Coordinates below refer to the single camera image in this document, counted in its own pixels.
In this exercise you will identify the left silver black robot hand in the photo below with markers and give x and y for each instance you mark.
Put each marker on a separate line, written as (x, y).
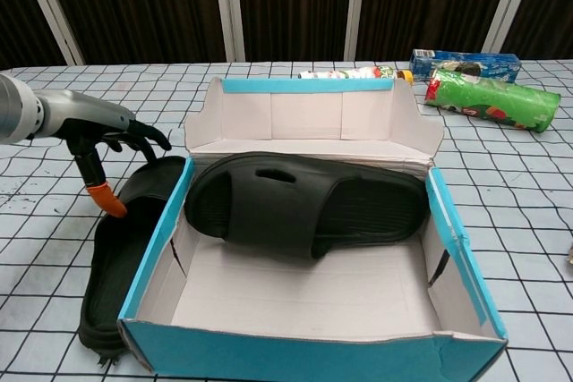
(85, 113)

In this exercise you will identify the black rubber slipper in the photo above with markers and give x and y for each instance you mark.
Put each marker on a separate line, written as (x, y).
(116, 257)
(268, 212)

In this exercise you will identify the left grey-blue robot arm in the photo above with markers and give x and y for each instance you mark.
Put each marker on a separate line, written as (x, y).
(15, 109)

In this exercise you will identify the light blue open shoe box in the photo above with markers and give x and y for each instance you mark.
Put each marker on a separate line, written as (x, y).
(291, 301)

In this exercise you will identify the blue snack package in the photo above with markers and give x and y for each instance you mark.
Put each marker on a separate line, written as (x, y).
(492, 65)

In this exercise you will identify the white drink bottle yellow cap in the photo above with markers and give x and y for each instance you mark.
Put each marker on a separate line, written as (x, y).
(340, 73)

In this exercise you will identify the green chip canister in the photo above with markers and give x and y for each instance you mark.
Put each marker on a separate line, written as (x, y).
(492, 102)

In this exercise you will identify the blue checkered tablecloth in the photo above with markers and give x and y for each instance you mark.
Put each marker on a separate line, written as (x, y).
(515, 198)

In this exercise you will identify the silver red snack packet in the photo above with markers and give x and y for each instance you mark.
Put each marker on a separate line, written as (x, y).
(570, 257)

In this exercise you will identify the white screen frame post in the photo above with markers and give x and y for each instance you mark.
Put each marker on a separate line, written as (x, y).
(506, 2)
(49, 11)
(228, 6)
(356, 6)

